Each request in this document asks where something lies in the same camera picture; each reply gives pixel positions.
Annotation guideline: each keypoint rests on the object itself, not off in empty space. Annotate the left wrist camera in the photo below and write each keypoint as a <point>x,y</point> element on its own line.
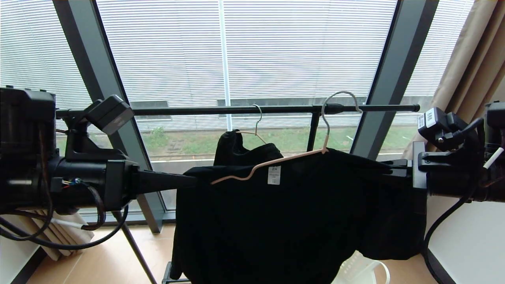
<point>110,114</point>

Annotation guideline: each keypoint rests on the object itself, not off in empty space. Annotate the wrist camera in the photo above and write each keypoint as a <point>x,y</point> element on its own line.
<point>110,114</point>
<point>434,126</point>

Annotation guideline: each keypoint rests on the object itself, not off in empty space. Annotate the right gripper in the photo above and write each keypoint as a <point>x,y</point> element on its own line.
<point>453,181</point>

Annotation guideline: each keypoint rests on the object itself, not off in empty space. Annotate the black garment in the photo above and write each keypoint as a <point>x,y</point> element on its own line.
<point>296,221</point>

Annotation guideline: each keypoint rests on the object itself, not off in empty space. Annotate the black shorts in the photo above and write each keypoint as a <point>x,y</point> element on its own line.
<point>236,152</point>

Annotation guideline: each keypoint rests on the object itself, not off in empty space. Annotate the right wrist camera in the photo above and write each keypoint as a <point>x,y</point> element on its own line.
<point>434,126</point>

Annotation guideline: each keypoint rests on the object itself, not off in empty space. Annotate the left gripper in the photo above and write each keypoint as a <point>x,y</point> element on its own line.
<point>90,183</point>

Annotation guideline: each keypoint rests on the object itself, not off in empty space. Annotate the white laundry basket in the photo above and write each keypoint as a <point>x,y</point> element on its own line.
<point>363,268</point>

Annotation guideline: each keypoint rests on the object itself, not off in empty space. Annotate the beige curtain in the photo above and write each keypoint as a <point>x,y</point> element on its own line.
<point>59,236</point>
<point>465,59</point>

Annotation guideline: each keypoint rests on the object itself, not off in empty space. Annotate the pink clothes hanger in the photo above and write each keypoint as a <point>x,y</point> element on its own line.
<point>258,114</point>
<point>326,140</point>

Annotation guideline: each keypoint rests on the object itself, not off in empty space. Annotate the black clothes rack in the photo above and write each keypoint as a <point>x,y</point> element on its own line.
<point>197,111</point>

